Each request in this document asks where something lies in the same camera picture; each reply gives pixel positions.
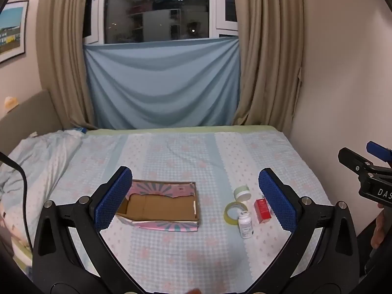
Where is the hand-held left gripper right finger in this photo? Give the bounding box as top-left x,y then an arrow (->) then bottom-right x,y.
245,168 -> 359,294

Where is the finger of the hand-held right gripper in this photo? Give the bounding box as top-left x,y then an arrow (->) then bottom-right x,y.
338,147 -> 392,180
367,141 -> 392,163

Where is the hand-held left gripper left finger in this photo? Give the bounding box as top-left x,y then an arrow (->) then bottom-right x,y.
32,166 -> 144,294

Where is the small red box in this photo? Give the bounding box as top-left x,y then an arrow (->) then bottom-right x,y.
254,198 -> 272,224

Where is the small pale green jar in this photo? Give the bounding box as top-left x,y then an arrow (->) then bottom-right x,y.
233,185 -> 250,201

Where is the white pill bottle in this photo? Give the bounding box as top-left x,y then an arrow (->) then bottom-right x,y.
238,211 -> 254,239

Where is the pink patterned cardboard box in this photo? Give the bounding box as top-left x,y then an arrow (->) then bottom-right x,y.
115,179 -> 200,233

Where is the yellow tape roll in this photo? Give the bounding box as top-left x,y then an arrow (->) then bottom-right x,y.
224,201 -> 247,225

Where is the person's right hand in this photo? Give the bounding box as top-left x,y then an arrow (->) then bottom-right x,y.
370,204 -> 392,249

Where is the checked floral bed sheet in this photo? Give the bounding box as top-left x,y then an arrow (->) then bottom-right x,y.
6,125 -> 335,294

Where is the beige headboard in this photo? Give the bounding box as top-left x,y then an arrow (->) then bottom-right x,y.
0,89 -> 65,147

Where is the light blue hanging cloth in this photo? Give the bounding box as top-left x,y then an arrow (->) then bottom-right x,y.
83,36 -> 241,130

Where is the beige curtain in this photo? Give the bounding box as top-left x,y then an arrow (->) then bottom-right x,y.
233,0 -> 304,132
36,0 -> 98,131

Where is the window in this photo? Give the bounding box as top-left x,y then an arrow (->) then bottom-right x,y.
83,0 -> 239,45

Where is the black cable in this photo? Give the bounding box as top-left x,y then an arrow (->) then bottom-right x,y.
0,151 -> 34,249

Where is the framed wall picture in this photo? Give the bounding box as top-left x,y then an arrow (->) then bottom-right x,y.
0,0 -> 29,64

